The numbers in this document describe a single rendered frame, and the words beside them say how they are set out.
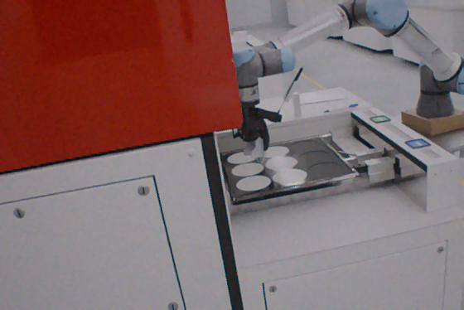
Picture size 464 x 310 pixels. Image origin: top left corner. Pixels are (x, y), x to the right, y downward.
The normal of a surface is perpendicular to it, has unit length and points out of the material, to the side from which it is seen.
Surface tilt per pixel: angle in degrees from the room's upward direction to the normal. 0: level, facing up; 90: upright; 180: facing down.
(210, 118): 90
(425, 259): 90
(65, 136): 90
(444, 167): 90
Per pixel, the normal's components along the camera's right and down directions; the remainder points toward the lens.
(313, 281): 0.13, 0.34
